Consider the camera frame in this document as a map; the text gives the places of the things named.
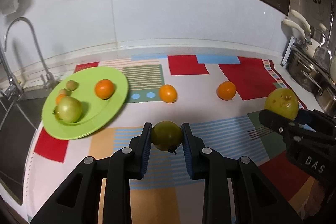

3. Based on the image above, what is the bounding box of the person's right hand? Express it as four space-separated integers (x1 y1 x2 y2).
309 180 336 217

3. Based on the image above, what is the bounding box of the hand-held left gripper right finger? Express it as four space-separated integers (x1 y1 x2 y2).
181 123 306 224

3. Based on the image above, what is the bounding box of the thin gooseneck faucet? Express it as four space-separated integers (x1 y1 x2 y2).
5 17 57 88

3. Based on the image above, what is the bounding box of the large chrome faucet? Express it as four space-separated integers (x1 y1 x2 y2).
0 48 25 99

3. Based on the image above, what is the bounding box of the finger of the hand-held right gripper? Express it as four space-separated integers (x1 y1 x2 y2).
258 109 303 138
296 109 336 135

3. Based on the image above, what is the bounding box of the oval yellow-orange mandarin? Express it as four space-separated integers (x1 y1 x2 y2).
159 84 177 103

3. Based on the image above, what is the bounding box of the stainless steel sink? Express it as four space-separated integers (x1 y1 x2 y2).
0 96 46 205

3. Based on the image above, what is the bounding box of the stainless steel pot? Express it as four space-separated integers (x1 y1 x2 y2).
316 77 336 116
287 48 324 95

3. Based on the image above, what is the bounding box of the yellow-green apple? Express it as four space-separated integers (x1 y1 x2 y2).
264 88 300 120

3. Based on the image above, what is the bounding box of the white dish rack bracket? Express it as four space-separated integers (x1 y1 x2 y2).
281 36 296 67

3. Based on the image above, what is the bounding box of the metal spatula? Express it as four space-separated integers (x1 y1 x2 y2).
313 41 332 73

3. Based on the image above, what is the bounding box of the large green apple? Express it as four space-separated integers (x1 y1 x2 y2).
57 96 82 123

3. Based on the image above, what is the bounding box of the green plate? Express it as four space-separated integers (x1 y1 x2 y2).
42 67 129 140

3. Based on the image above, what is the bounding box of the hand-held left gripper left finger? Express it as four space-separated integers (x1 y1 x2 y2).
31 122 153 224

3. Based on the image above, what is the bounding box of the colourful patchwork table mat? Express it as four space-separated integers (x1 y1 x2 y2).
22 55 326 224

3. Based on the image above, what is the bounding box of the white-handled knife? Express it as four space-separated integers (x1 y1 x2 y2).
290 9 312 32
283 18 306 39

